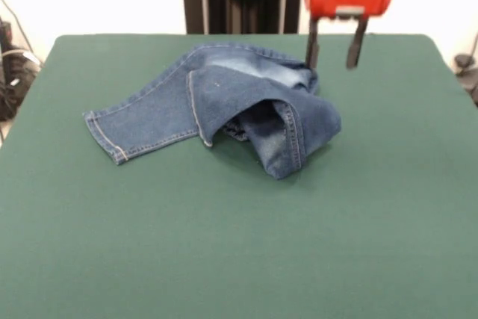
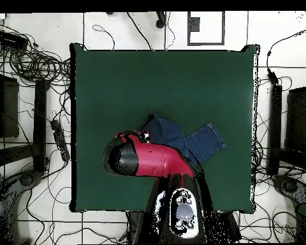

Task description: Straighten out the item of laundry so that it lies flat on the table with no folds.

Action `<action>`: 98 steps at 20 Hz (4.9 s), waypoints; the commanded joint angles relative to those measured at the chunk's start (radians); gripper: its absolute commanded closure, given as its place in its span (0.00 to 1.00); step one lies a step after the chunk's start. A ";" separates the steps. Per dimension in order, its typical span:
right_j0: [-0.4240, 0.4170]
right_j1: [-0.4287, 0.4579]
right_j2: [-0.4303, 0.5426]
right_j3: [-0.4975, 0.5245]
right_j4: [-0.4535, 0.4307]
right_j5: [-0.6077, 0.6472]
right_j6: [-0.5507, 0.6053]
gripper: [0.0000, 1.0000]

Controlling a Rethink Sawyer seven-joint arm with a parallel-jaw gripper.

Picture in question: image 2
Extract black caster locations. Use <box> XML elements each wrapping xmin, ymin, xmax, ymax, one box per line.
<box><xmin>155</xmin><ymin>11</ymin><xmax>167</xmax><ymax>28</ymax></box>

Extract long black bar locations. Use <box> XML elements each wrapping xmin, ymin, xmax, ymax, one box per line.
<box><xmin>266</xmin><ymin>84</ymin><xmax>283</xmax><ymax>177</ymax></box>

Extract black cable with adapter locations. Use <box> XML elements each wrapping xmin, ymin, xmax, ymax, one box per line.
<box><xmin>266</xmin><ymin>25</ymin><xmax>306</xmax><ymax>86</ymax></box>

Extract black frame stand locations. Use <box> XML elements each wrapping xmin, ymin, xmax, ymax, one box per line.
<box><xmin>0</xmin><ymin>57</ymin><xmax>50</xmax><ymax>177</ymax></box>

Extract dark green table cloth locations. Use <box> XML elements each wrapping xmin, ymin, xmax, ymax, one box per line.
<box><xmin>69</xmin><ymin>43</ymin><xmax>261</xmax><ymax>214</ymax></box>

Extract black rectangular box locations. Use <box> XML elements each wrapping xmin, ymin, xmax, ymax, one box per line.
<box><xmin>0</xmin><ymin>30</ymin><xmax>29</xmax><ymax>50</ymax></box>

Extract looped thin black cable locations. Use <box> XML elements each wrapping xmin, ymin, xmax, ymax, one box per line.
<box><xmin>92</xmin><ymin>24</ymin><xmax>116</xmax><ymax>50</ymax></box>

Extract black cable tangle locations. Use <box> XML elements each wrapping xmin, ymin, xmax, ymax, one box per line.
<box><xmin>0</xmin><ymin>21</ymin><xmax>72</xmax><ymax>87</ymax></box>

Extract blue denim jeans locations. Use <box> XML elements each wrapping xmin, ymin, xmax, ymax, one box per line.
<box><xmin>140</xmin><ymin>112</ymin><xmax>228</xmax><ymax>167</ymax></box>

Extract grey square floor frame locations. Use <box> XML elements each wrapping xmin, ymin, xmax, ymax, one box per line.
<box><xmin>187</xmin><ymin>11</ymin><xmax>226</xmax><ymax>47</ymax></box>

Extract black power strip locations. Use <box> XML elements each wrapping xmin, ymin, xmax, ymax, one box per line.
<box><xmin>50</xmin><ymin>119</ymin><xmax>71</xmax><ymax>163</ymax></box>

